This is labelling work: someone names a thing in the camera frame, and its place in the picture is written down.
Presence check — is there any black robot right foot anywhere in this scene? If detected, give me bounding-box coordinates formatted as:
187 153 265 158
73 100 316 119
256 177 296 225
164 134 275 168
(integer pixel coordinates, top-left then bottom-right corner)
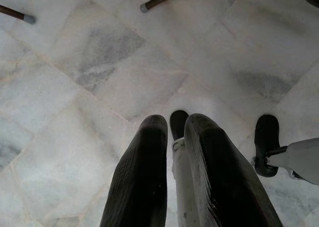
253 114 281 177

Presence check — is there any silver robot left leg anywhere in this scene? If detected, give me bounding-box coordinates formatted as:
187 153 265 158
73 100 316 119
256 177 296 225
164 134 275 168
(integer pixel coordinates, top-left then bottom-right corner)
171 137 198 227

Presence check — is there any black robot left foot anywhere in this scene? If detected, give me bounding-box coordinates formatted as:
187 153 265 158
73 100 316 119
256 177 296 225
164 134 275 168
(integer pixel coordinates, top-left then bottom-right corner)
169 110 189 141

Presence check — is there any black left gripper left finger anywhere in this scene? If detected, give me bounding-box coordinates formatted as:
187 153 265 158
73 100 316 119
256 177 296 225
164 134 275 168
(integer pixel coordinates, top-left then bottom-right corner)
99 114 168 227

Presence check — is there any black robot foot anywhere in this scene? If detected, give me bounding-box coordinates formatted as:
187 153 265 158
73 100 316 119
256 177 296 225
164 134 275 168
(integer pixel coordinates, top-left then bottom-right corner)
253 114 281 177
169 110 189 141

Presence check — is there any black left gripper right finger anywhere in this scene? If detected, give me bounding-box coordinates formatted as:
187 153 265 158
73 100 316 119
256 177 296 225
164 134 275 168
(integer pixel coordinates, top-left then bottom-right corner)
183 113 284 227

